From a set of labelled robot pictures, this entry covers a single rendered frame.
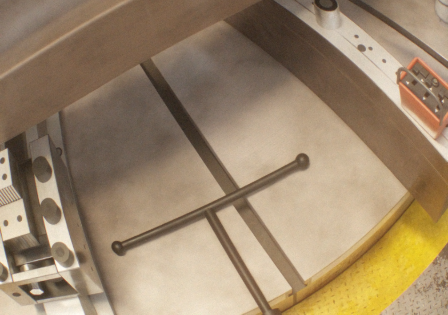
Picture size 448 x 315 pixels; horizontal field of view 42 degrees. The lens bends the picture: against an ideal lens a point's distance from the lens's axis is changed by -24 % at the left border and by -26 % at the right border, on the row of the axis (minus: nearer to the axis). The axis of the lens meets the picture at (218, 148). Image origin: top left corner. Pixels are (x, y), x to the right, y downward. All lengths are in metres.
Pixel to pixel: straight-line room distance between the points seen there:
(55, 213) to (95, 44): 0.46
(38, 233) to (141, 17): 0.65
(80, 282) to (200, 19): 0.77
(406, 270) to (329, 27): 0.94
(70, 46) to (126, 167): 0.78
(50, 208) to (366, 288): 1.14
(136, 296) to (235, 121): 0.66
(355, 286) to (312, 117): 0.62
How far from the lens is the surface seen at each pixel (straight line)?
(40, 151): 1.94
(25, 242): 1.79
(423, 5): 2.68
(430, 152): 1.84
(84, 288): 1.89
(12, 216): 1.79
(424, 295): 2.34
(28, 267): 1.90
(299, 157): 2.13
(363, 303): 2.31
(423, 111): 1.73
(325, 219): 2.09
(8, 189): 1.75
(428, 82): 1.70
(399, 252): 2.38
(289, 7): 2.04
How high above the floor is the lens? 2.22
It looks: 59 degrees down
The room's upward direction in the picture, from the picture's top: 15 degrees counter-clockwise
